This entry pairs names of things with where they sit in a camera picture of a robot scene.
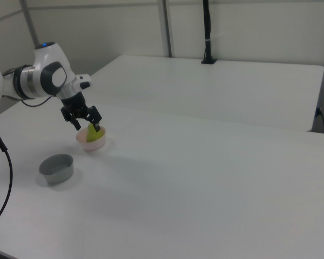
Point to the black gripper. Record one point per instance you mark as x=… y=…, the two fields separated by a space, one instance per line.
x=74 y=103

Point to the green pear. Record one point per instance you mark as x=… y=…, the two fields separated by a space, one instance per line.
x=93 y=135

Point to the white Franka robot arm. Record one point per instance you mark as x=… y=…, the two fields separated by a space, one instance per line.
x=47 y=74

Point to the pink plastic bowl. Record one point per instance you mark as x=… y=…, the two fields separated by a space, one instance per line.
x=93 y=144

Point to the grey plastic bowl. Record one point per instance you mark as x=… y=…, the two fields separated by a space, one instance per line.
x=56 y=168

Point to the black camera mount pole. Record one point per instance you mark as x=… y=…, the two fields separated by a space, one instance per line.
x=207 y=32

